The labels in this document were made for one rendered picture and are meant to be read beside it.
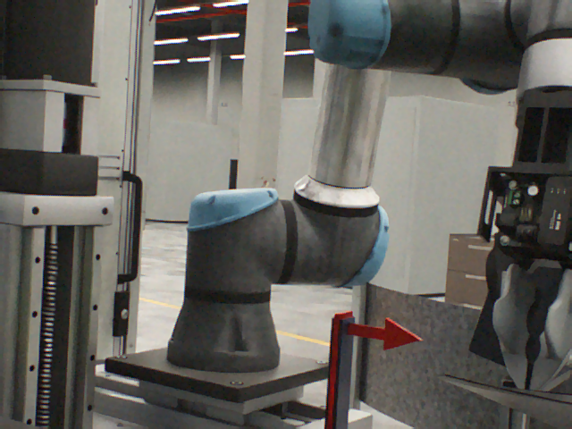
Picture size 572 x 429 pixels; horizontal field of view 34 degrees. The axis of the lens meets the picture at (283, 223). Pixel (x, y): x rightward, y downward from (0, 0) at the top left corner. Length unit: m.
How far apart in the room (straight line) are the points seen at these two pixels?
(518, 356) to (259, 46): 6.79
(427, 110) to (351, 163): 9.28
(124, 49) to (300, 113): 8.97
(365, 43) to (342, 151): 0.45
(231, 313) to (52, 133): 0.33
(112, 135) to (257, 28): 4.88
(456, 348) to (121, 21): 1.33
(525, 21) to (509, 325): 0.25
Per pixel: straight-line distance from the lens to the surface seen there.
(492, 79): 0.84
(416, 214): 10.41
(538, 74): 0.72
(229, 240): 1.19
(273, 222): 1.21
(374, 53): 0.78
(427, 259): 10.63
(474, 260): 7.60
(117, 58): 2.69
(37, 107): 1.07
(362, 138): 1.20
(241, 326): 1.20
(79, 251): 1.12
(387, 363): 3.02
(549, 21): 0.74
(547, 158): 0.70
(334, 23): 0.76
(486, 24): 0.81
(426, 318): 2.84
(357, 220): 1.22
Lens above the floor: 1.29
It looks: 3 degrees down
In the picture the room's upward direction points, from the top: 4 degrees clockwise
